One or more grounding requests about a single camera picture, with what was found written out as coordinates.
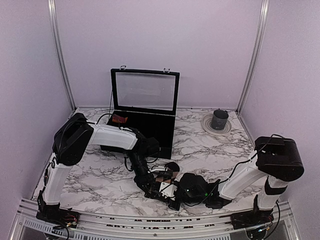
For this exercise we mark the left aluminium corner post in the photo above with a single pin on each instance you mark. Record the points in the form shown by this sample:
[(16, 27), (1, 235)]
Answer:
[(59, 52)]

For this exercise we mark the right aluminium corner post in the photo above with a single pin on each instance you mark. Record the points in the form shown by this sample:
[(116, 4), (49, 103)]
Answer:
[(261, 27)]

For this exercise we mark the aluminium front rail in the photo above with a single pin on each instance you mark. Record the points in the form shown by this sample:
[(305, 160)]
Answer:
[(96, 226)]

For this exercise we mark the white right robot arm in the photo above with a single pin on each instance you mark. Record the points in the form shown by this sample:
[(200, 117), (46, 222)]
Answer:
[(275, 158)]

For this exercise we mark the beige ceramic plate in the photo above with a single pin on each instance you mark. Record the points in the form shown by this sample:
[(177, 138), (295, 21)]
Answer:
[(206, 126)]

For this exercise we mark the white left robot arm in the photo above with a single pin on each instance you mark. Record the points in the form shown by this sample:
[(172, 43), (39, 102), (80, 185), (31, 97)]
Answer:
[(70, 143)]

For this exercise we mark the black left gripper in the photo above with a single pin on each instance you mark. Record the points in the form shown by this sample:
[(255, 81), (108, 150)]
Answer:
[(143, 180)]

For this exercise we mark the black display case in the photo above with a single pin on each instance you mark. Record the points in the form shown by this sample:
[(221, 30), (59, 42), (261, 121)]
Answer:
[(149, 99)]

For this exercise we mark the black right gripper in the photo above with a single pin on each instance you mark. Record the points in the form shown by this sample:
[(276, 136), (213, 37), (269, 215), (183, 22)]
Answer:
[(171, 204)]

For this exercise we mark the aluminium corner post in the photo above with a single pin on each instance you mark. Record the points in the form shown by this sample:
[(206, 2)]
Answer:
[(59, 52), (261, 27)]

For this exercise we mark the dark grey ceramic mug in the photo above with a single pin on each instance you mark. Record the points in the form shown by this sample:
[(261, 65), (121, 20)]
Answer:
[(219, 119)]

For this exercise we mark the brown argyle sock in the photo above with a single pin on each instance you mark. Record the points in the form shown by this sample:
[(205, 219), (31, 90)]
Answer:
[(174, 167)]

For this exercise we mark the maroon striped sock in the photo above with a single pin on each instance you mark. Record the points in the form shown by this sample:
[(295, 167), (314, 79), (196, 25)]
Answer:
[(119, 119)]

